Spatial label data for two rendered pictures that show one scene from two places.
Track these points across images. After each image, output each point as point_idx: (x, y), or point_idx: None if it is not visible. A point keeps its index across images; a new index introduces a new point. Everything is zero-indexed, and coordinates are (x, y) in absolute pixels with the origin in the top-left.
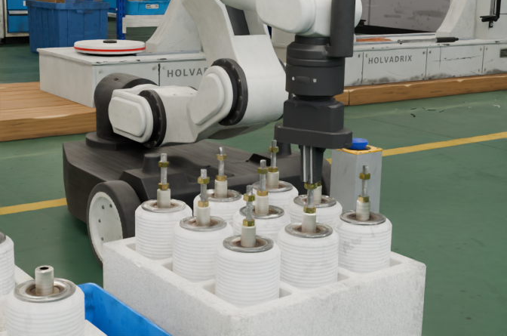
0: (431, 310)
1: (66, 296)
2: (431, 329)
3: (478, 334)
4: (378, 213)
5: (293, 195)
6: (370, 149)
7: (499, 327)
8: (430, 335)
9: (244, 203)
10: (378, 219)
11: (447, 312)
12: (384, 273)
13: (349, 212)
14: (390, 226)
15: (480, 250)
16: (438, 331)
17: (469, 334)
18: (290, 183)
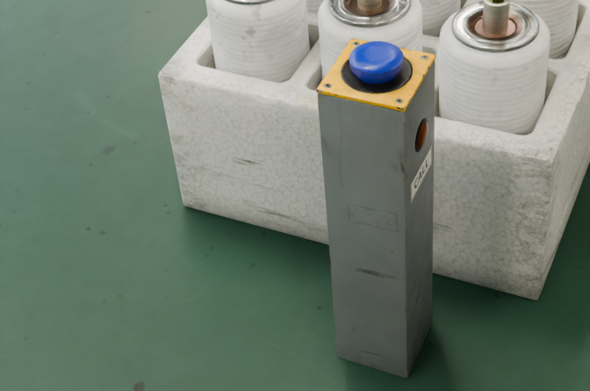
0: (216, 383)
1: None
2: (195, 312)
3: (111, 336)
4: None
5: (441, 32)
6: (339, 69)
7: (75, 380)
8: (191, 292)
9: None
10: None
11: (184, 388)
12: (207, 24)
13: None
14: None
15: None
16: (182, 313)
17: (125, 326)
18: (472, 42)
